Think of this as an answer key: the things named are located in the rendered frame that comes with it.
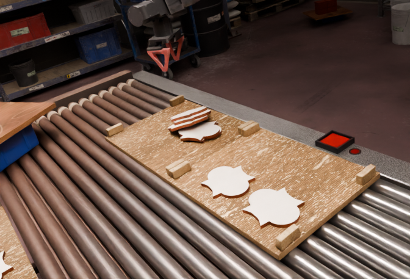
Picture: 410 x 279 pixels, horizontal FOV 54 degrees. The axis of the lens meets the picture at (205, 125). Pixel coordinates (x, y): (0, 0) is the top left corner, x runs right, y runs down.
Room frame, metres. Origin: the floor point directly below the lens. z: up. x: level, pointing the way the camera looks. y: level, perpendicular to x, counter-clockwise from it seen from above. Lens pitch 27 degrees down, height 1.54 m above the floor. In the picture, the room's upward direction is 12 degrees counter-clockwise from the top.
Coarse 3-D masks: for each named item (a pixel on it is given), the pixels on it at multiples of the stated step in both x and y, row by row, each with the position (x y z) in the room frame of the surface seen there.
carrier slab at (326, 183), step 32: (224, 160) 0.97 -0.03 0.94; (256, 160) 0.93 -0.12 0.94; (288, 160) 0.90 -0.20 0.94; (320, 160) 0.87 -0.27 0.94; (192, 192) 0.85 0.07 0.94; (288, 192) 0.77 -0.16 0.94; (320, 192) 0.74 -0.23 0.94; (352, 192) 0.72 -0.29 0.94; (256, 224) 0.68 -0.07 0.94; (320, 224) 0.65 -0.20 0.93
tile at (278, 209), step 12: (264, 192) 0.77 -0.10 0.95; (276, 192) 0.76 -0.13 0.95; (252, 204) 0.74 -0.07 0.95; (264, 204) 0.73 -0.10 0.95; (276, 204) 0.72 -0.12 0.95; (288, 204) 0.72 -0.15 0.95; (300, 204) 0.71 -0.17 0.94; (264, 216) 0.69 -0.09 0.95; (276, 216) 0.68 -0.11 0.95; (288, 216) 0.68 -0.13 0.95
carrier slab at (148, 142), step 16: (160, 112) 1.39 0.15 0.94; (176, 112) 1.36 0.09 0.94; (128, 128) 1.31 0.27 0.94; (144, 128) 1.28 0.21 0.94; (160, 128) 1.25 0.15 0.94; (224, 128) 1.16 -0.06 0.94; (112, 144) 1.23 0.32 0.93; (128, 144) 1.19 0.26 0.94; (144, 144) 1.16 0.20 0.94; (160, 144) 1.14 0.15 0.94; (176, 144) 1.12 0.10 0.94; (192, 144) 1.10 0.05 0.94; (208, 144) 1.08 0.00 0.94; (224, 144) 1.06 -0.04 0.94; (144, 160) 1.06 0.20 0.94; (160, 160) 1.04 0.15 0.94; (176, 160) 1.02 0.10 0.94; (192, 160) 1.00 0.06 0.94; (160, 176) 0.96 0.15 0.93
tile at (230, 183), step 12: (216, 168) 0.92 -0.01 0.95; (228, 168) 0.91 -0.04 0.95; (240, 168) 0.89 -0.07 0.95; (216, 180) 0.86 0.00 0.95; (228, 180) 0.85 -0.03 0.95; (240, 180) 0.84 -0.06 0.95; (252, 180) 0.84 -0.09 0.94; (216, 192) 0.81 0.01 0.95; (228, 192) 0.80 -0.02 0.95; (240, 192) 0.79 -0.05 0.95
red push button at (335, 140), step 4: (328, 136) 0.99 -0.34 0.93; (332, 136) 0.98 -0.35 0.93; (336, 136) 0.98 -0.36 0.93; (340, 136) 0.98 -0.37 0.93; (324, 140) 0.97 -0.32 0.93; (328, 140) 0.97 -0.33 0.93; (332, 140) 0.96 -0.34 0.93; (336, 140) 0.96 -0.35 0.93; (340, 140) 0.95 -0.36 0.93; (344, 140) 0.95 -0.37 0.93; (328, 144) 0.95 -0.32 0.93; (332, 144) 0.94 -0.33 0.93; (336, 144) 0.94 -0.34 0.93; (340, 144) 0.94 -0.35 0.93
